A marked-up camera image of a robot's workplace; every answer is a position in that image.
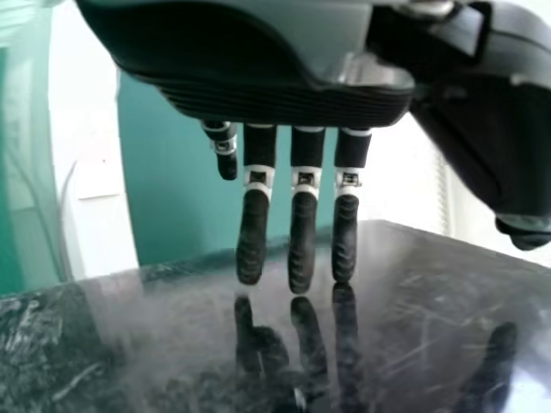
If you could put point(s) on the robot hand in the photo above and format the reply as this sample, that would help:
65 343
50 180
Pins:
258 64

